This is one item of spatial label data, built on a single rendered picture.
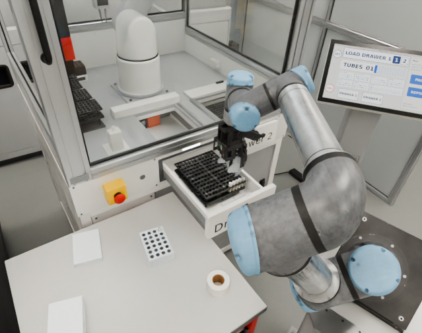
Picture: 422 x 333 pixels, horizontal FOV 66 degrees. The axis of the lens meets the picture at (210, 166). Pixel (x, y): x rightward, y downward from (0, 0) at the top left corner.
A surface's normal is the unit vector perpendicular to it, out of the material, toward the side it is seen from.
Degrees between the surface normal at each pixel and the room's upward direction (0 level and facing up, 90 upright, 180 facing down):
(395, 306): 44
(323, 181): 22
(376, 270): 38
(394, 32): 90
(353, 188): 31
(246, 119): 90
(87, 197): 90
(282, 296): 0
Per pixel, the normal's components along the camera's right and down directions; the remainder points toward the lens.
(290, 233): -0.29, 0.05
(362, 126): -0.29, 0.59
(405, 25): -0.85, 0.30
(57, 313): 0.05, -0.77
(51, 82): 0.56, 0.54
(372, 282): -0.29, -0.29
